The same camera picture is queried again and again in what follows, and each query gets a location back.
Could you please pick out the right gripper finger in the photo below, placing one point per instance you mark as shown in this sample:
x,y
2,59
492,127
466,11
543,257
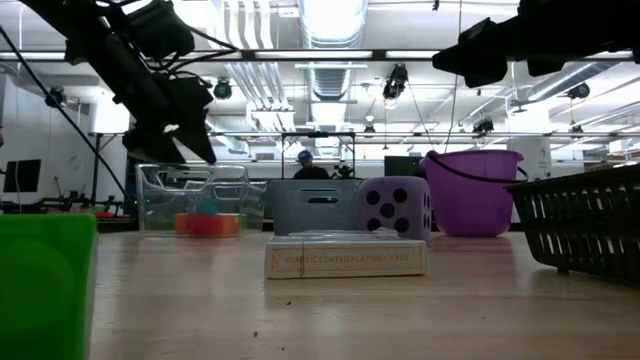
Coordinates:
x,y
480,62
482,29

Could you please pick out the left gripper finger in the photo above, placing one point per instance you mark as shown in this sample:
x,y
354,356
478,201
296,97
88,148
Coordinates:
x,y
197,137
150,150

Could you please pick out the small cyan toy brick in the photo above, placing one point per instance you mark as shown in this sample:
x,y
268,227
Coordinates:
x,y
208,208

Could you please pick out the long orange toy brick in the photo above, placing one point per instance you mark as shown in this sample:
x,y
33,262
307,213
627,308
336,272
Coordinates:
x,y
207,225

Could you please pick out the purple foam die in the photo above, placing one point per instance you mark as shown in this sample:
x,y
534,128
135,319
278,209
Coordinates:
x,y
395,210

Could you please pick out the short green toy brick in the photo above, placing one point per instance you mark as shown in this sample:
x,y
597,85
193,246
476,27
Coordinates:
x,y
45,290

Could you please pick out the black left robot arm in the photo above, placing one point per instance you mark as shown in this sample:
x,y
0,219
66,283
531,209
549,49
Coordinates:
x,y
100,55

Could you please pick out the clear plastic bin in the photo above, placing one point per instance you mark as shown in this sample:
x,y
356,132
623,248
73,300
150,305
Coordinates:
x,y
200,185

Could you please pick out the person with cap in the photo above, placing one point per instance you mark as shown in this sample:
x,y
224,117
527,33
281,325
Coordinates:
x,y
310,167

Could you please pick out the black computer monitor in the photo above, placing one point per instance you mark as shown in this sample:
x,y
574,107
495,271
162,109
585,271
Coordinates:
x,y
22,176

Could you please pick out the purple plastic bucket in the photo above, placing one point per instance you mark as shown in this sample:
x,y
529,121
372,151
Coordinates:
x,y
470,200

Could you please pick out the grey translucent plastic bin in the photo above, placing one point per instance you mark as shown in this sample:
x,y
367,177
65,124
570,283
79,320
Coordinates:
x,y
315,210

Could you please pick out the orange playing card deck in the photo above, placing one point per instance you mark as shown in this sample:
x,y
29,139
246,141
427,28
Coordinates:
x,y
345,257

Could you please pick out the black mesh plastic basket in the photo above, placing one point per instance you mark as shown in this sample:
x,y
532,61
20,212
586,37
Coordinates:
x,y
585,225

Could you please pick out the black hanging ceiling camera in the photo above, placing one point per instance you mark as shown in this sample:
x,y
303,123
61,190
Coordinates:
x,y
395,82
223,89
55,96

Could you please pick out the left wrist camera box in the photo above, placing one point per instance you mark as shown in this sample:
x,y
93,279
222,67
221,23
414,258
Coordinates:
x,y
160,30

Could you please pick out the black aluminium rig frame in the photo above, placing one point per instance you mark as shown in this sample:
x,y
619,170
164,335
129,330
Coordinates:
x,y
380,54

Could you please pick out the black background rig frame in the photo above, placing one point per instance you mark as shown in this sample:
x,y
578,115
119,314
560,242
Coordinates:
x,y
320,135

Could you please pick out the silver ceiling air duct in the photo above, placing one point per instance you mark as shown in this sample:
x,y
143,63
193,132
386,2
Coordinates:
x,y
332,40

